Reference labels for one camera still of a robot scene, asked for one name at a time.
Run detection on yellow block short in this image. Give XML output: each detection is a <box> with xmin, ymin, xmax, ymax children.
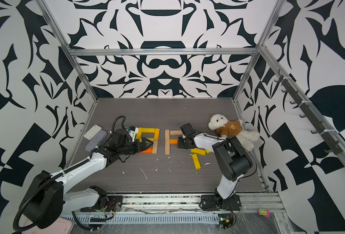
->
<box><xmin>191</xmin><ymin>148</ymin><xmax>207</xmax><ymax>156</ymax></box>

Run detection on amber orange block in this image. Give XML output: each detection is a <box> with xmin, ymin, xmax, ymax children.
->
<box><xmin>154</xmin><ymin>128</ymin><xmax>160</xmax><ymax>141</ymax></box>

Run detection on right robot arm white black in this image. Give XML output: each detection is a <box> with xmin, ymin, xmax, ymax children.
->
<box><xmin>178</xmin><ymin>123</ymin><xmax>253</xmax><ymax>200</ymax></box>

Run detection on purple grey pouch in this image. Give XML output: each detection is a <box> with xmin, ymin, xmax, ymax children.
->
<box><xmin>85</xmin><ymin>130</ymin><xmax>108</xmax><ymax>152</ymax></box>

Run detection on pink green small gadget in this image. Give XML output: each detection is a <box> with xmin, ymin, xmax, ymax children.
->
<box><xmin>258</xmin><ymin>209</ymin><xmax>270</xmax><ymax>218</ymax></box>

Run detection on red orange block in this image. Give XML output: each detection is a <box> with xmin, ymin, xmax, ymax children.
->
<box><xmin>141</xmin><ymin>148</ymin><xmax>153</xmax><ymax>154</ymax></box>

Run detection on natural wood block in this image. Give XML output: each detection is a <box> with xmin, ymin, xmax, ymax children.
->
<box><xmin>170</xmin><ymin>130</ymin><xmax>183</xmax><ymax>136</ymax></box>
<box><xmin>152</xmin><ymin>140</ymin><xmax>158</xmax><ymax>154</ymax></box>
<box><xmin>165</xmin><ymin>130</ymin><xmax>170</xmax><ymax>145</ymax></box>
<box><xmin>165</xmin><ymin>142</ymin><xmax>170</xmax><ymax>156</ymax></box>

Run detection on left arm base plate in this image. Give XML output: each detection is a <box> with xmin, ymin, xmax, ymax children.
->
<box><xmin>80</xmin><ymin>195</ymin><xmax>123</xmax><ymax>212</ymax></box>

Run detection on white small device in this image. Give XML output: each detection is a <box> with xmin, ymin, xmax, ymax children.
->
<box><xmin>83</xmin><ymin>124</ymin><xmax>102</xmax><ymax>140</ymax></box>

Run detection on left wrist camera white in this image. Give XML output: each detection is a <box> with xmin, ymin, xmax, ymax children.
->
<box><xmin>127</xmin><ymin>126</ymin><xmax>139</xmax><ymax>134</ymax></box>

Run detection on green circuit board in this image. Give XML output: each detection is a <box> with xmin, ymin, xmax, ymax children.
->
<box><xmin>218</xmin><ymin>213</ymin><xmax>237</xmax><ymax>229</ymax></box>

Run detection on white teddy bear brown shirt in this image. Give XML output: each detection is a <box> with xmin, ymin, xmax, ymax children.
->
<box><xmin>208</xmin><ymin>114</ymin><xmax>260</xmax><ymax>151</ymax></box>

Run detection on pink tray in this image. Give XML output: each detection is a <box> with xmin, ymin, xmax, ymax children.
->
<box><xmin>22</xmin><ymin>218</ymin><xmax>74</xmax><ymax>234</ymax></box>

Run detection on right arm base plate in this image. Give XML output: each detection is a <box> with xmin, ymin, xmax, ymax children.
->
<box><xmin>199</xmin><ymin>194</ymin><xmax>242</xmax><ymax>211</ymax></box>

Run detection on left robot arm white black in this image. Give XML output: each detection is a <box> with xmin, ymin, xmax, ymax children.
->
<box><xmin>13</xmin><ymin>121</ymin><xmax>154</xmax><ymax>234</ymax></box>

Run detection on yellow block long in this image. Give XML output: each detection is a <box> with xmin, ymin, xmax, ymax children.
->
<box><xmin>192</xmin><ymin>154</ymin><xmax>201</xmax><ymax>170</ymax></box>

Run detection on grey hook rail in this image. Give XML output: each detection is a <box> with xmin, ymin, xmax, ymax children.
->
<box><xmin>276</xmin><ymin>74</ymin><xmax>344</xmax><ymax>155</ymax></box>

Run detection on aluminium front rail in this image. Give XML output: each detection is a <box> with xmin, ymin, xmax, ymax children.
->
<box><xmin>37</xmin><ymin>192</ymin><xmax>286</xmax><ymax>213</ymax></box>

